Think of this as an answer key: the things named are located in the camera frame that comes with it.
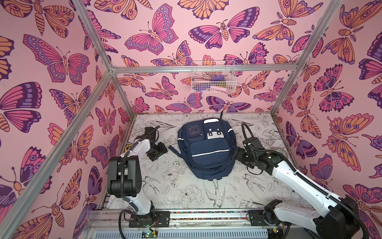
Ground navy blue student backpack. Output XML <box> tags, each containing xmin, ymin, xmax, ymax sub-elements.
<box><xmin>168</xmin><ymin>117</ymin><xmax>237</xmax><ymax>181</ymax></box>

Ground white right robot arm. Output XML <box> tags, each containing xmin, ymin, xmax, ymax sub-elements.
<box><xmin>234</xmin><ymin>122</ymin><xmax>370</xmax><ymax>239</ymax></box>

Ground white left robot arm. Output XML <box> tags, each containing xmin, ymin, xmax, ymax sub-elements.
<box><xmin>107</xmin><ymin>126</ymin><xmax>167</xmax><ymax>239</ymax></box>

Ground green circuit board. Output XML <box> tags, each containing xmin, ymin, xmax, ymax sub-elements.
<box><xmin>141</xmin><ymin>231</ymin><xmax>158</xmax><ymax>239</ymax></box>

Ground white wire basket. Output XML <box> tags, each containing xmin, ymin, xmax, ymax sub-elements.
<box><xmin>190</xmin><ymin>63</ymin><xmax>237</xmax><ymax>94</ymax></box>

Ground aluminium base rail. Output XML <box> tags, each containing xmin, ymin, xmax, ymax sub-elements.
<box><xmin>80</xmin><ymin>209</ymin><xmax>318</xmax><ymax>239</ymax></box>

